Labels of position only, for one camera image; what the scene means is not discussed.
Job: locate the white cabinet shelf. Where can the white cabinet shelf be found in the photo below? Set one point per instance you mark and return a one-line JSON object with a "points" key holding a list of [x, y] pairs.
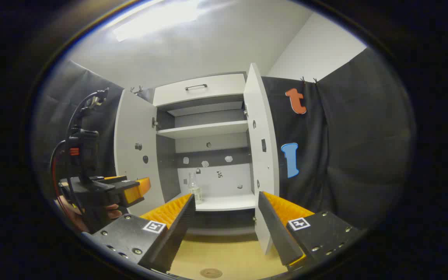
{"points": [[228, 202], [204, 129]]}

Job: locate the black backdrop cloth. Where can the black backdrop cloth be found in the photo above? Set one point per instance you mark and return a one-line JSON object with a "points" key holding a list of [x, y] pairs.
{"points": [[344, 136]]}

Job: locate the round brown coaster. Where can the round brown coaster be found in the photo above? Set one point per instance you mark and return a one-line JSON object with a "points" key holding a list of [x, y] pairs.
{"points": [[211, 273]]}

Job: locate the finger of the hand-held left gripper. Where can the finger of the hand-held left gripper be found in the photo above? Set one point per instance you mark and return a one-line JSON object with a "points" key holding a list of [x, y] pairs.
{"points": [[109, 179], [136, 190]]}

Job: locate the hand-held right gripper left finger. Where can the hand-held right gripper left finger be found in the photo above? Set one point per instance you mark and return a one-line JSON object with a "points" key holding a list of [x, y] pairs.
{"points": [[177, 229]]}

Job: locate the white cabinet bottom shelf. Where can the white cabinet bottom shelf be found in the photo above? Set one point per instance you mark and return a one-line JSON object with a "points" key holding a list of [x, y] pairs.
{"points": [[228, 202]]}

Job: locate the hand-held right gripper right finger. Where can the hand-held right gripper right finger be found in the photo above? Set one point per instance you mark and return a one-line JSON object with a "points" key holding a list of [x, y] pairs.
{"points": [[274, 225]]}

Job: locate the clear glass bottle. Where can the clear glass bottle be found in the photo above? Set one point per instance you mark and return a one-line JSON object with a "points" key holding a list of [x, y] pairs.
{"points": [[196, 192]]}

